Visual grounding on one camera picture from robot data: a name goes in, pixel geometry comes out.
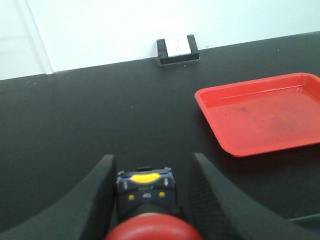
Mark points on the black white socket box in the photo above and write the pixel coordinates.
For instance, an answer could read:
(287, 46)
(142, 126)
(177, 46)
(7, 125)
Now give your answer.
(177, 50)

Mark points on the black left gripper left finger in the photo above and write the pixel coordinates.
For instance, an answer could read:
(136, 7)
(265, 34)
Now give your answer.
(84, 213)

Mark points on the red mushroom push button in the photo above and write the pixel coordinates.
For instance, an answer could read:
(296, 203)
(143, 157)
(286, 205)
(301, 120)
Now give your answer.
(147, 207)

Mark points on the red plastic tray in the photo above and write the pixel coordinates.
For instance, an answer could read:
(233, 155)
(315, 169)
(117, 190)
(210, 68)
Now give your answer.
(263, 115)

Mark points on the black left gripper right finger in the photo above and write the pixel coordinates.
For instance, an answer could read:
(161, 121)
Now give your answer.
(222, 211)

